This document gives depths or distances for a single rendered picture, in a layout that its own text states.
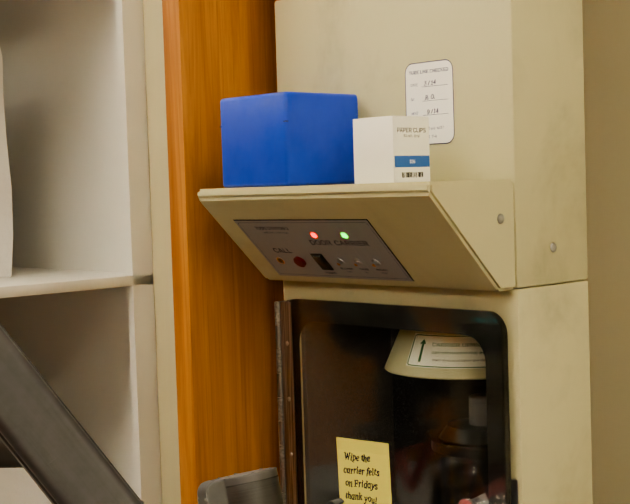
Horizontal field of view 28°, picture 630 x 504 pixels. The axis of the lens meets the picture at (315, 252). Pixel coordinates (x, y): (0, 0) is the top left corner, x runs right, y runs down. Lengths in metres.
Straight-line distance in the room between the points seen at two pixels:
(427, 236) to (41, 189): 1.56
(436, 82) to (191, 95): 0.29
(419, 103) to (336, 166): 0.10
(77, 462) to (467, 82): 0.49
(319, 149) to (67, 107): 1.32
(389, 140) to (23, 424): 0.40
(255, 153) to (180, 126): 0.15
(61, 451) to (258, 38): 0.58
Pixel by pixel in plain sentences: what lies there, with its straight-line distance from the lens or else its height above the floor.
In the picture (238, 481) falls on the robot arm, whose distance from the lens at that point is 1.07.
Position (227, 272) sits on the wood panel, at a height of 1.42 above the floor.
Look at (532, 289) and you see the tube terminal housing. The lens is 1.17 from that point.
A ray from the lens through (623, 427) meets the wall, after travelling 1.63.
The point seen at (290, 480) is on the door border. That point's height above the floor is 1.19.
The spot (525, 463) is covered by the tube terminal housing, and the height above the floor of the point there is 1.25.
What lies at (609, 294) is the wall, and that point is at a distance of 1.61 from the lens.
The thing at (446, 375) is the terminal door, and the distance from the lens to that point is 1.20.
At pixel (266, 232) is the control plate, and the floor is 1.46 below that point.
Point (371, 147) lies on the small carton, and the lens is 1.15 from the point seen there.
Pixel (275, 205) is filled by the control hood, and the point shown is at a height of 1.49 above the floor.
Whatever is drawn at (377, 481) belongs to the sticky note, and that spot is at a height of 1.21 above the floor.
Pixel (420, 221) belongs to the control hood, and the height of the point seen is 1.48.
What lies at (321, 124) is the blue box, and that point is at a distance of 1.23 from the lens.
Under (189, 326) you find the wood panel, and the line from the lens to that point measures 1.36.
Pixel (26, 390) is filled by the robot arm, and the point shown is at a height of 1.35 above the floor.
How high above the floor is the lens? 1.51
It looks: 3 degrees down
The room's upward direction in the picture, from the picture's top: 2 degrees counter-clockwise
